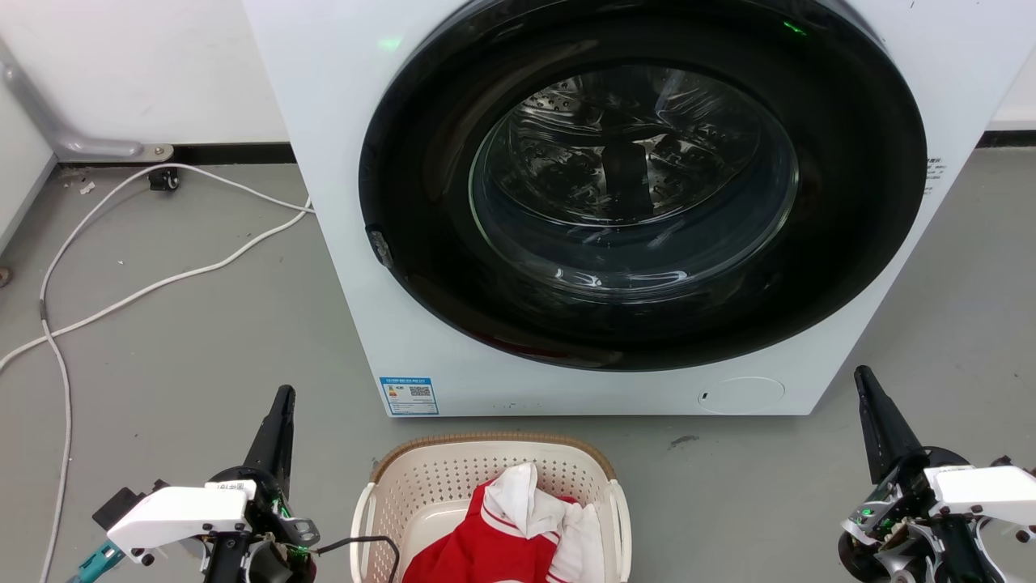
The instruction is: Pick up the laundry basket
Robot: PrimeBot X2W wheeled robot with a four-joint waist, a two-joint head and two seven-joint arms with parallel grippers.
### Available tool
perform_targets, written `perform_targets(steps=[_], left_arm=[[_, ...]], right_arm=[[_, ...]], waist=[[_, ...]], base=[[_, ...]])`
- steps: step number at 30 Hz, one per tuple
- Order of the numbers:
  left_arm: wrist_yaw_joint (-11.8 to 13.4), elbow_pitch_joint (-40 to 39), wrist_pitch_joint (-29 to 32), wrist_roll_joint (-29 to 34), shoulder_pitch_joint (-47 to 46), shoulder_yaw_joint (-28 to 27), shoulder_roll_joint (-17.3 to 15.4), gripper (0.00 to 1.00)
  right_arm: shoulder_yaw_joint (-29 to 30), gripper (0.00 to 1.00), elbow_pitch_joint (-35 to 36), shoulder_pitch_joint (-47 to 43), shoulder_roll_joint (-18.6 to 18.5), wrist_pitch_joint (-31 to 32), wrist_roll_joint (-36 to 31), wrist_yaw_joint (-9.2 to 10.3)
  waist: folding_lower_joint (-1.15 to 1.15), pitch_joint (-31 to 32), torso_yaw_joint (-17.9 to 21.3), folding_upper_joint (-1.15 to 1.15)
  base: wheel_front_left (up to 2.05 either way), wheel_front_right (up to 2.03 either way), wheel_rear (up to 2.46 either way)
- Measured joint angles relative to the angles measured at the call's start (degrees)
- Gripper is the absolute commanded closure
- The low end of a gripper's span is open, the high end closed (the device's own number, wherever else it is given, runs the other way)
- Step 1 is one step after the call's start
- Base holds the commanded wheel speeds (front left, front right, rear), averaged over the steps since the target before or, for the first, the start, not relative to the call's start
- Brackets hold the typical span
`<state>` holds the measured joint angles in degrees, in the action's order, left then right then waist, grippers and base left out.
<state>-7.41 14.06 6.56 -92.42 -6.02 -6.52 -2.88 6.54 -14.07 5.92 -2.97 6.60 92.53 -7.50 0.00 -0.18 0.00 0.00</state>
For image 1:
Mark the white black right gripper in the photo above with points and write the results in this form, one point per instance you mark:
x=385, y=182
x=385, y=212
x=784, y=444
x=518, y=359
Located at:
x=971, y=490

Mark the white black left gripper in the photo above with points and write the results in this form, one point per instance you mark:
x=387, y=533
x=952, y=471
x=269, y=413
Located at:
x=182, y=514

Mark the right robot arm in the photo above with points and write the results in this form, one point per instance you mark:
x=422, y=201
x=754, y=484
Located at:
x=963, y=555

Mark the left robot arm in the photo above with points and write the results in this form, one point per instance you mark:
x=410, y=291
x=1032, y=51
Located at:
x=225, y=563

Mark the cream perforated laundry basket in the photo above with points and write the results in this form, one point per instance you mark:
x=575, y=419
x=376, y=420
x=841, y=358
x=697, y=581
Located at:
x=437, y=486

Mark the blue energy label sticker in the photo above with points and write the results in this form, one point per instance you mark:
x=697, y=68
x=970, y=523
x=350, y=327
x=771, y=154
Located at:
x=409, y=396

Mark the round white filter cover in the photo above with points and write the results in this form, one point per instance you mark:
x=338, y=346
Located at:
x=745, y=394

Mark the white front-load washing machine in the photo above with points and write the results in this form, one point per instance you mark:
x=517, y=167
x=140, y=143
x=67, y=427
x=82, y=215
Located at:
x=340, y=267

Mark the red and white garment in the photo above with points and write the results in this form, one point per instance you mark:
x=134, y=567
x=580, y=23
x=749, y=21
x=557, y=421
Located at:
x=486, y=546

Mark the small black caster wheel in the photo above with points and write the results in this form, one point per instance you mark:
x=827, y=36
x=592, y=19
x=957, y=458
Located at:
x=164, y=179

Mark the black round washer door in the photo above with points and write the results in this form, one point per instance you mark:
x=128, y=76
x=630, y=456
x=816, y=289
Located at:
x=421, y=162

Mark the steel washer drum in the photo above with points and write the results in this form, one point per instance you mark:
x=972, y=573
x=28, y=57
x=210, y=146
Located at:
x=631, y=170

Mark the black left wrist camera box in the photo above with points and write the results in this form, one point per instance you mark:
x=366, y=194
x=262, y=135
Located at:
x=125, y=502

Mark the grey metal wall pipe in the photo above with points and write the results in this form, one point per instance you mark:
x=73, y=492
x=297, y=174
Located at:
x=48, y=121

